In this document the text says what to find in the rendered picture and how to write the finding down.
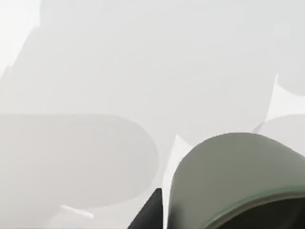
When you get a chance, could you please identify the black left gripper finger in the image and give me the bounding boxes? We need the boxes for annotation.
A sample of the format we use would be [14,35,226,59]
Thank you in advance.
[126,187,164,229]

